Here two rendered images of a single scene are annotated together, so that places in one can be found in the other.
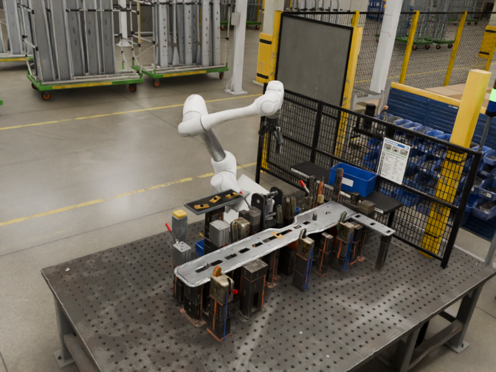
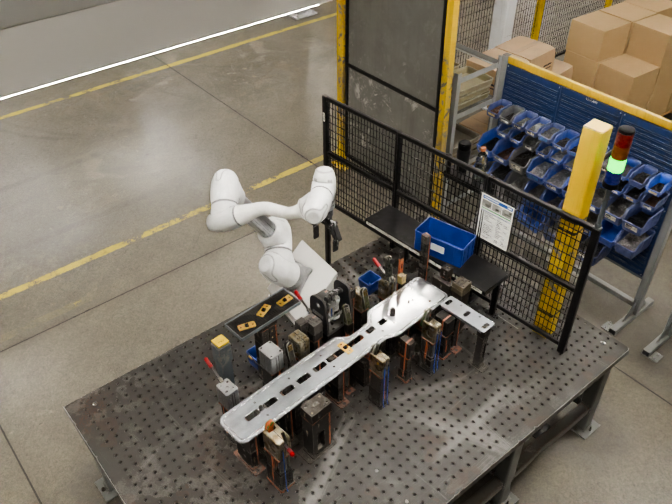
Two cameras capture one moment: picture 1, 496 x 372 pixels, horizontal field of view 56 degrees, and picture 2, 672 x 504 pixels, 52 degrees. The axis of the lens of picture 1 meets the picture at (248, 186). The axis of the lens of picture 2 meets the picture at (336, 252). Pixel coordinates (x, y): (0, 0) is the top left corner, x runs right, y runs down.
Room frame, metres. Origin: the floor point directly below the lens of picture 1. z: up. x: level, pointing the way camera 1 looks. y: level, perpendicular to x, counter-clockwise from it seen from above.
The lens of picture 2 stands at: (0.13, -0.19, 3.51)
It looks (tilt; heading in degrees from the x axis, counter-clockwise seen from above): 40 degrees down; 1
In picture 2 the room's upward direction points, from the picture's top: straight up
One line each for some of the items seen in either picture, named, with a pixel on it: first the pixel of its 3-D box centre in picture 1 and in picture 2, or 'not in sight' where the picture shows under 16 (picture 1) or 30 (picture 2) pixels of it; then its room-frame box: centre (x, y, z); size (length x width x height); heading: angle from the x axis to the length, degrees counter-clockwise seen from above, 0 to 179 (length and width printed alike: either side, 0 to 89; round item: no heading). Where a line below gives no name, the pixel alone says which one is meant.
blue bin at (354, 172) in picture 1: (352, 178); (444, 241); (3.14, -0.77, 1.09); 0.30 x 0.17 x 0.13; 54
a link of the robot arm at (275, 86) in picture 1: (274, 94); (323, 184); (2.66, -0.11, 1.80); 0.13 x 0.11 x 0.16; 170
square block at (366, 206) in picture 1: (362, 225); (458, 306); (2.84, -0.83, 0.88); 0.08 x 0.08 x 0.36; 44
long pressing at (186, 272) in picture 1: (276, 237); (343, 351); (2.40, -0.20, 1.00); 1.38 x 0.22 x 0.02; 134
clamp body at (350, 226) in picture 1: (342, 246); (429, 345); (2.55, -0.64, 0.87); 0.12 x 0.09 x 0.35; 44
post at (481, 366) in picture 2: (382, 252); (480, 346); (2.58, -0.92, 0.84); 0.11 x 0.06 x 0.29; 44
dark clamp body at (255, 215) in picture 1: (250, 238); (314, 345); (2.54, -0.05, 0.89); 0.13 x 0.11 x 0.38; 44
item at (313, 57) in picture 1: (304, 110); (390, 91); (5.18, -0.58, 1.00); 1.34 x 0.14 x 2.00; 40
